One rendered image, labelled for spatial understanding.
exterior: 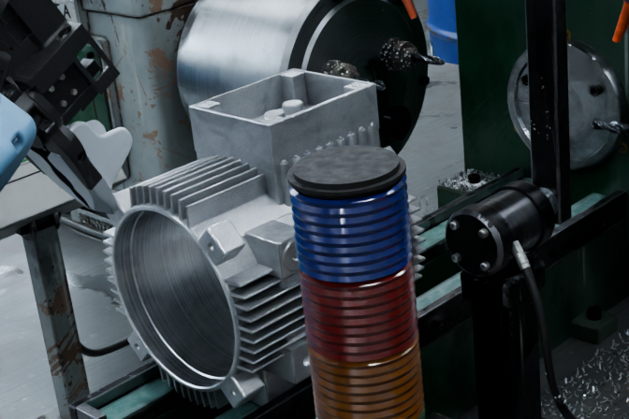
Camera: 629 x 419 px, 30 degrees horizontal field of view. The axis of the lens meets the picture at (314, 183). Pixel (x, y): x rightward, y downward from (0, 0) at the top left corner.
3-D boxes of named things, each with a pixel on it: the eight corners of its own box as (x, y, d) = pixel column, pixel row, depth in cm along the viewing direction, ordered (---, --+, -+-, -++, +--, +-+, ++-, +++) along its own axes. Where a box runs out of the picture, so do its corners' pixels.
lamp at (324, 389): (366, 368, 68) (359, 298, 67) (446, 400, 64) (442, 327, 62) (292, 414, 64) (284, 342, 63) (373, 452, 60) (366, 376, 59)
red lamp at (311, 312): (359, 298, 67) (352, 226, 65) (442, 327, 62) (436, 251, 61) (284, 342, 63) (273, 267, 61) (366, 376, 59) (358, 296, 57)
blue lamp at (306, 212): (352, 226, 65) (344, 150, 63) (436, 251, 61) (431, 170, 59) (273, 267, 61) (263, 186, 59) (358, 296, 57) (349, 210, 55)
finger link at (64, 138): (114, 180, 88) (46, 99, 83) (101, 195, 88) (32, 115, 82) (79, 168, 91) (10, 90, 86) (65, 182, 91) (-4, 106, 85)
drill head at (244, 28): (261, 111, 169) (240, -63, 160) (461, 155, 144) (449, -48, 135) (122, 166, 154) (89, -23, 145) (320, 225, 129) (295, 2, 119)
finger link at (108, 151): (171, 174, 94) (108, 94, 88) (125, 230, 92) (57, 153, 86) (147, 167, 96) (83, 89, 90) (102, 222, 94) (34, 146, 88)
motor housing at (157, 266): (286, 282, 115) (264, 98, 108) (435, 338, 102) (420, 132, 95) (121, 368, 103) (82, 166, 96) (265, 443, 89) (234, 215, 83)
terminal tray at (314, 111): (299, 143, 107) (290, 67, 104) (386, 165, 99) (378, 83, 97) (197, 186, 99) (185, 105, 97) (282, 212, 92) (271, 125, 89)
